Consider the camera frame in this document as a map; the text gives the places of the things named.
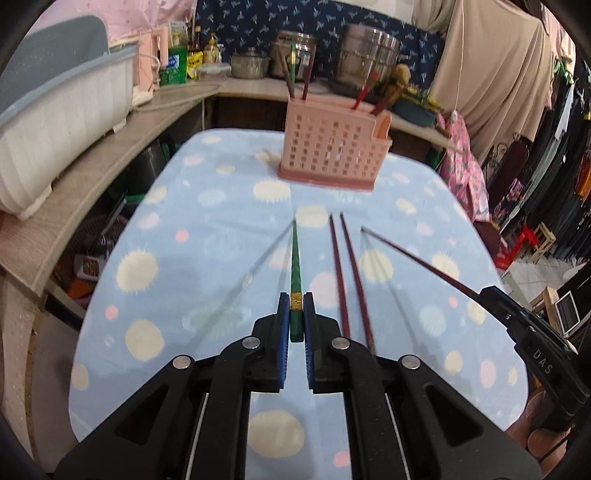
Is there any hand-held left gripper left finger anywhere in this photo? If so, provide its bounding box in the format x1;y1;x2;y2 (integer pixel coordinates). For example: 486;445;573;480
54;292;291;480

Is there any small steel pot with lid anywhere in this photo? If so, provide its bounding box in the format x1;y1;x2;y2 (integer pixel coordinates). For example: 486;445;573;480
230;47;271;79

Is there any wooden counter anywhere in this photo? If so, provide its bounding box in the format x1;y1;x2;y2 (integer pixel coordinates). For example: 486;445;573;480
0;76;465;296

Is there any steel steamer pot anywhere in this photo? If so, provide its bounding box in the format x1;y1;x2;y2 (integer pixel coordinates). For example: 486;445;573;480
333;23;402;90

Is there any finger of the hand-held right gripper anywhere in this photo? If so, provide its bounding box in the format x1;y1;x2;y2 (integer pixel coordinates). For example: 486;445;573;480
478;286;531;331

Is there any green box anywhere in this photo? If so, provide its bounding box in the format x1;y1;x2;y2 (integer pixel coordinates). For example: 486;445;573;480
159;44;189;86

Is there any row of hanging clothes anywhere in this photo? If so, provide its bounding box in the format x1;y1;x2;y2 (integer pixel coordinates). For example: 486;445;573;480
503;41;591;264

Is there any clear food container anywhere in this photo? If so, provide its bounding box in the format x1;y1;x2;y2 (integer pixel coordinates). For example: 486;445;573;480
196;64;232;80

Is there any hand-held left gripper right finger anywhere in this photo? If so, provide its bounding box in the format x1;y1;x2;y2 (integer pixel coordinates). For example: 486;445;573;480
302;292;543;480

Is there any pink perforated chopstick holder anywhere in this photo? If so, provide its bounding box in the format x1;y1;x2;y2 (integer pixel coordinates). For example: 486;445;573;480
278;95;393;191

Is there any dark brown chopstick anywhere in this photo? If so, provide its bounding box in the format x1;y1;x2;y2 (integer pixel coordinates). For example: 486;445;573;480
279;48;294;99

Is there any cream carton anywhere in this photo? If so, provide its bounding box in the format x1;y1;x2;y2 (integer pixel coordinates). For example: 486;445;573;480
167;21;189;47

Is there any small wooden stool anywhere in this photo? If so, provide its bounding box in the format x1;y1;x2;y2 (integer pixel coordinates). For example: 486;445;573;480
531;224;557;264

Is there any steel pot under counter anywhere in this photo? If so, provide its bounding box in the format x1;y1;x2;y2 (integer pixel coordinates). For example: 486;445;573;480
127;141;171;195

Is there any navy floral cloth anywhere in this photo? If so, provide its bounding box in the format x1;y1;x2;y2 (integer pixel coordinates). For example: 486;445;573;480
193;0;446;81

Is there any pink floral garment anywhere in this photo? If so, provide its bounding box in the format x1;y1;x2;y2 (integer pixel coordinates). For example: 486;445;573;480
436;111;490;222

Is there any red chopstick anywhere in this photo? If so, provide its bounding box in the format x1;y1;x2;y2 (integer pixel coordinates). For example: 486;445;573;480
372;88;393;116
353;70;379;110

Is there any light blue planet print tablecloth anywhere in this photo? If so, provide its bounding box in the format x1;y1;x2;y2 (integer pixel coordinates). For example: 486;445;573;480
68;129;529;480

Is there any person's right hand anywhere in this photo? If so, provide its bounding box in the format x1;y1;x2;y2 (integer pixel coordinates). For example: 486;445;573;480
525;413;575;464

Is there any pink electric kettle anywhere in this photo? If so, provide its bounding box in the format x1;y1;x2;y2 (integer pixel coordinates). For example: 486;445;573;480
133;27;174;106

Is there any dark metal chair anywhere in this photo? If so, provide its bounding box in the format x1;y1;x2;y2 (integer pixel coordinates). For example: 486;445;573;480
480;138;532;232

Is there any red plastic stool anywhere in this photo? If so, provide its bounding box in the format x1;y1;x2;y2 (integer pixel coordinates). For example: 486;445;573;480
495;224;541;271

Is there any beige curtain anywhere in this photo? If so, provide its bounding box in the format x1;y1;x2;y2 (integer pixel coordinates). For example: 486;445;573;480
413;0;575;160

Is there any steel rice cooker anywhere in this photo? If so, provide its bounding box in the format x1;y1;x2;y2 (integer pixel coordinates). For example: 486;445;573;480
269;30;317;81

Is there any white dish drainer grey lid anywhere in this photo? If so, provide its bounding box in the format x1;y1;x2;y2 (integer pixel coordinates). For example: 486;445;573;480
0;15;140;220

